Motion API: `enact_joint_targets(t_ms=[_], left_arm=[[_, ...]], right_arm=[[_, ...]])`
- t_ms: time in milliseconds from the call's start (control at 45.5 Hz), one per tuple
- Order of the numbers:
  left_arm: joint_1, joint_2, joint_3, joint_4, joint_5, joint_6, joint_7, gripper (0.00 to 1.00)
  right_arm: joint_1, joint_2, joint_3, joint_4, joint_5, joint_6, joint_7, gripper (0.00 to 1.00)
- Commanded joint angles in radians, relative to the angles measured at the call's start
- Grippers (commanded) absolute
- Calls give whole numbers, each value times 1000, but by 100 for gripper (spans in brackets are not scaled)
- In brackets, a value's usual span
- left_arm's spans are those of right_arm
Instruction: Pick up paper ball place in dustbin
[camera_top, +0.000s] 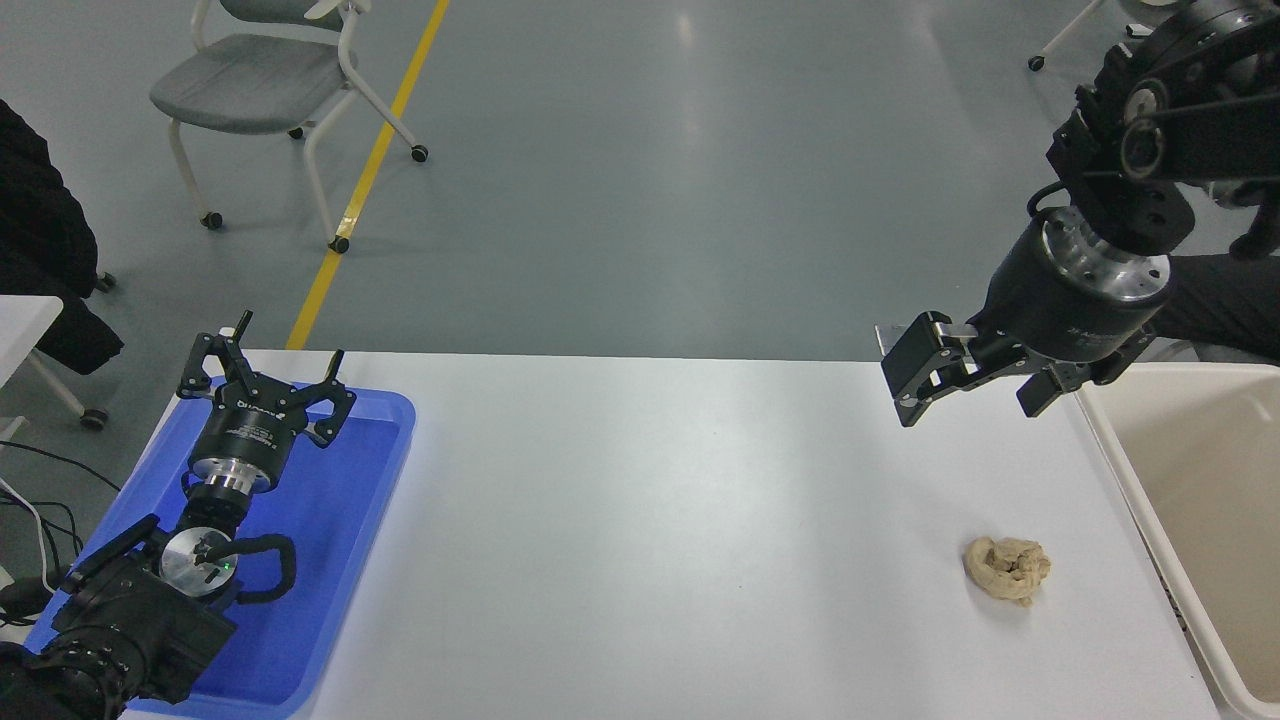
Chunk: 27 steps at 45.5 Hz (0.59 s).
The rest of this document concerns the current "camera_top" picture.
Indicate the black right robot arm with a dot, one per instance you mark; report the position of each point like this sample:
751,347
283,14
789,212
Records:
1190,120

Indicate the large pale plastic bin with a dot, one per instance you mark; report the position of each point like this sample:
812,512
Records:
1210,470

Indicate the small white table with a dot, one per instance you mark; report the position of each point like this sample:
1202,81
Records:
20,325

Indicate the tan paper ball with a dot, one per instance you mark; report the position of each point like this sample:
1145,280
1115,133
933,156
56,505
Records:
1008,570

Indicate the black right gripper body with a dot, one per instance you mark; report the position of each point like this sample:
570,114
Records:
1060,310

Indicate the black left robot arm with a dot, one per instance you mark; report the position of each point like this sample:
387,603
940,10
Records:
120,620

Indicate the white framed wheeled chair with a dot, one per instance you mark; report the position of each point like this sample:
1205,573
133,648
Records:
1065,35

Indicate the grey chair with white frame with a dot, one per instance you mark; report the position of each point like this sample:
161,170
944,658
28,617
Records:
250,80

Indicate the person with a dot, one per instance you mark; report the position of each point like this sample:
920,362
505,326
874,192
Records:
40,230
1225,305

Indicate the blue plastic tray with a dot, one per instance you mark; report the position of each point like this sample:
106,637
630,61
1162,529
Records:
330,520

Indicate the black chair caster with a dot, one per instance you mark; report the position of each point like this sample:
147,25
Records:
105,281

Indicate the grey metal floor plate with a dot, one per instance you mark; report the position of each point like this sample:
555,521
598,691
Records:
888,337

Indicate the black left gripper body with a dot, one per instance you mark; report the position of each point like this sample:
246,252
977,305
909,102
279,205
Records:
248,430

